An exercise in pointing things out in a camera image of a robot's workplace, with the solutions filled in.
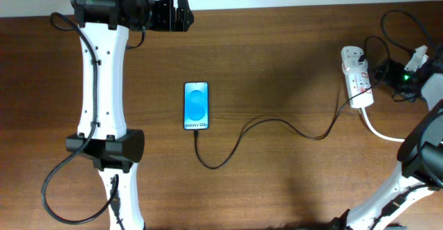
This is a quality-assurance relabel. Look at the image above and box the white USB charger plug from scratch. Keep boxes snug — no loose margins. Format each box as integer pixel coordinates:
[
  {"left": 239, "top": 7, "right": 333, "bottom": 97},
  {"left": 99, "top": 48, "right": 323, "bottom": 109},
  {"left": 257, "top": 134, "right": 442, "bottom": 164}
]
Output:
[{"left": 342, "top": 55, "right": 368, "bottom": 75}]

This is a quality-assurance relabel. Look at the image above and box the white power cord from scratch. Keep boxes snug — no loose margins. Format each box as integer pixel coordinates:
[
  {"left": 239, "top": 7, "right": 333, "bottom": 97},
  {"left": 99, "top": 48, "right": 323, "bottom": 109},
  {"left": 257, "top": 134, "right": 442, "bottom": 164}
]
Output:
[{"left": 359, "top": 107, "right": 406, "bottom": 143}]

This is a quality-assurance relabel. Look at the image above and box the blue Galaxy smartphone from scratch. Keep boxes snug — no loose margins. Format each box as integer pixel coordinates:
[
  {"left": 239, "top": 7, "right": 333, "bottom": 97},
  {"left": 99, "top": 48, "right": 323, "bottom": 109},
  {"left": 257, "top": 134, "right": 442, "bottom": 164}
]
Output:
[{"left": 183, "top": 82, "right": 209, "bottom": 130}]

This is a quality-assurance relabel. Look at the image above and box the black charger cable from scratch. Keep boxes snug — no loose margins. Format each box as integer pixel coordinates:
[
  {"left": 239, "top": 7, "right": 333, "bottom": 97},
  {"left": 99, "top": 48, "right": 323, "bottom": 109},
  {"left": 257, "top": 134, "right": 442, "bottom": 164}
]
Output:
[{"left": 193, "top": 35, "right": 392, "bottom": 170}]

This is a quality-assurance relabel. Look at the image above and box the white power strip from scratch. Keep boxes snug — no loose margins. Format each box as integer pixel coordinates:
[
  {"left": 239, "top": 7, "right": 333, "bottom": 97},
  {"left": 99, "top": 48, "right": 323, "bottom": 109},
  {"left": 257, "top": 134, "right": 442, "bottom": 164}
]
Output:
[{"left": 341, "top": 46, "right": 374, "bottom": 109}]

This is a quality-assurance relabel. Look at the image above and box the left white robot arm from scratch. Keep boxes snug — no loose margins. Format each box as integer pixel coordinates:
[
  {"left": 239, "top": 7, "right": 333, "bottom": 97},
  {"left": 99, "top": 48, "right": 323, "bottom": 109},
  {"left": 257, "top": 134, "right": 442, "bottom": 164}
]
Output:
[{"left": 66, "top": 0, "right": 194, "bottom": 229}]

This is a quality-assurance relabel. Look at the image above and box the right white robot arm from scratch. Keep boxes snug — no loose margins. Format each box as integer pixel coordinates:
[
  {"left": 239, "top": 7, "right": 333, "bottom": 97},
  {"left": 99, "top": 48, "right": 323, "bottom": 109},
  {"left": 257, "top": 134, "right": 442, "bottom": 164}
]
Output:
[{"left": 329, "top": 55, "right": 442, "bottom": 230}]

